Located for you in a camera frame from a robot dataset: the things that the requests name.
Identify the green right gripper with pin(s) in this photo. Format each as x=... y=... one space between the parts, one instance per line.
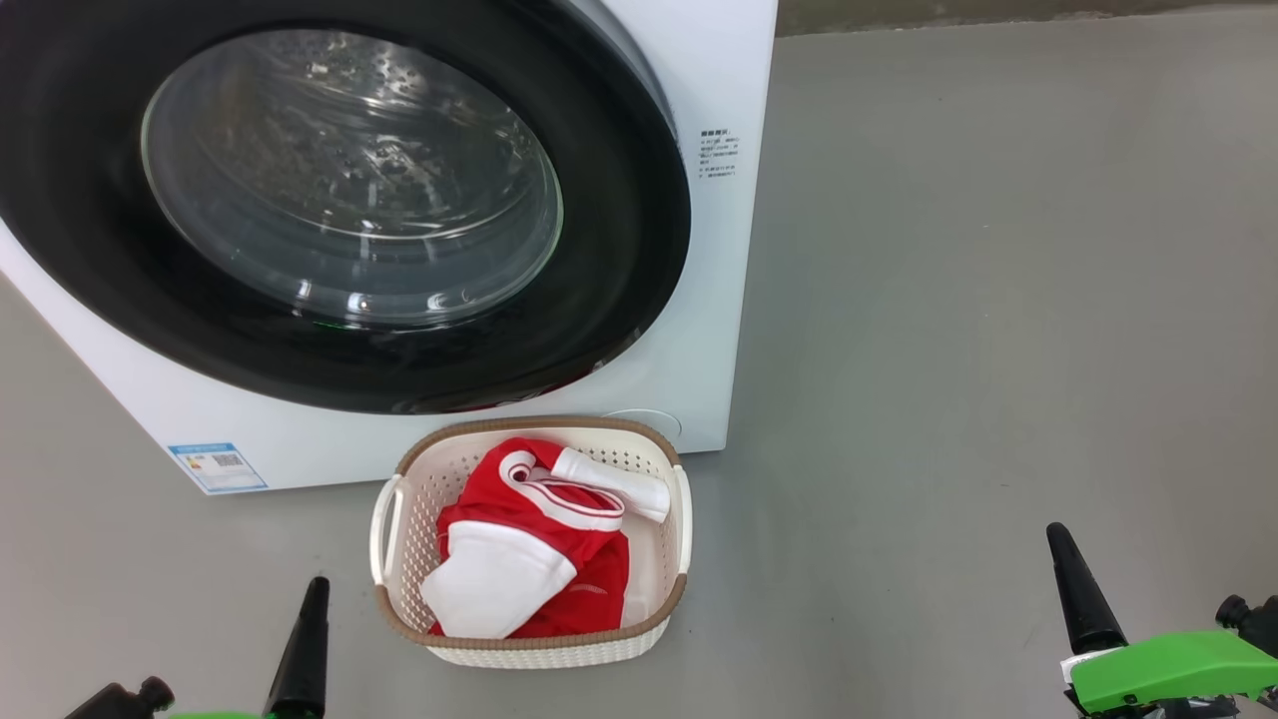
x=1168 y=674

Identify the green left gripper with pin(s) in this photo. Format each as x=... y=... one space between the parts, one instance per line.
x=215 y=715

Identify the red and white garment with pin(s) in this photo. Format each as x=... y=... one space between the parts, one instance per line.
x=499 y=579

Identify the dark round washing machine door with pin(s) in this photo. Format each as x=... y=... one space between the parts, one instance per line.
x=599 y=250

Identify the cream laundry basket brown rim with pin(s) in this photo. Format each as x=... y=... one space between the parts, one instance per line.
x=409 y=559

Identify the white washing machine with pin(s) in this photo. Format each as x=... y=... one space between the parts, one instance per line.
x=699 y=350

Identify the blue energy label sticker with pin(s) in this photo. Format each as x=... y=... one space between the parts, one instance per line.
x=218 y=467

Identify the round filter cover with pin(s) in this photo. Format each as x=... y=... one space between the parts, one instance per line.
x=654 y=421

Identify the printed text sticker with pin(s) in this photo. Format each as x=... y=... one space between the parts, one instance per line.
x=719 y=153

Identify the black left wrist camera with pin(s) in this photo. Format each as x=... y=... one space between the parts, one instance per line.
x=120 y=699

